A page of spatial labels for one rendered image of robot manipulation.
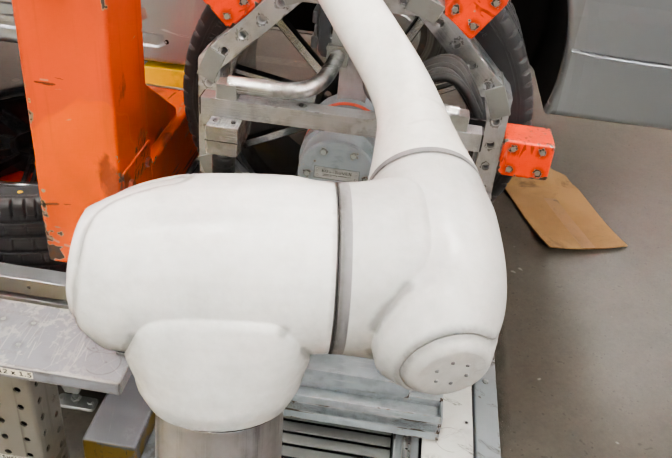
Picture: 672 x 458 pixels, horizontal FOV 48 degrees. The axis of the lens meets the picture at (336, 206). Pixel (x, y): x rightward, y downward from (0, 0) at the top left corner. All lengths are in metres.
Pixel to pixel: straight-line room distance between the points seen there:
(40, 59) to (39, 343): 0.52
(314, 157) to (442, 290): 0.71
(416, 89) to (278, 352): 0.30
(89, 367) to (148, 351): 0.92
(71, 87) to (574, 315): 1.66
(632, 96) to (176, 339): 1.46
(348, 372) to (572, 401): 0.68
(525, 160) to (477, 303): 0.85
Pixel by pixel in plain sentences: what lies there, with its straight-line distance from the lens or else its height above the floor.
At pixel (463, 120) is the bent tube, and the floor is 1.00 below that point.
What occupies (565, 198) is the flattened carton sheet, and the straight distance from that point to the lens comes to 3.02.
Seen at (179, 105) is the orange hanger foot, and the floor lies 0.68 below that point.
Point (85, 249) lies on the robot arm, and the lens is 0.54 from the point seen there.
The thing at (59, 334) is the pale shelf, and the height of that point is 0.45.
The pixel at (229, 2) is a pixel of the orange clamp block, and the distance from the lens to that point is 1.29.
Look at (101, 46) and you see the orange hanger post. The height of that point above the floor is 0.99.
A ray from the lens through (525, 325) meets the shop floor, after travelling 2.35.
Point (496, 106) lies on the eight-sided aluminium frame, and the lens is 1.30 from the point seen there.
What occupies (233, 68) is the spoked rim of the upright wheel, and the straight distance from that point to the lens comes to 1.42.
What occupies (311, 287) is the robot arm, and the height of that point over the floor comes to 1.14.
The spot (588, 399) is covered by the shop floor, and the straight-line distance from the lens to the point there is 2.19.
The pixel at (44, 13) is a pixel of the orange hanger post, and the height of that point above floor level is 1.03.
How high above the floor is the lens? 1.46
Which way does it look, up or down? 32 degrees down
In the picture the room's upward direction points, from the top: 6 degrees clockwise
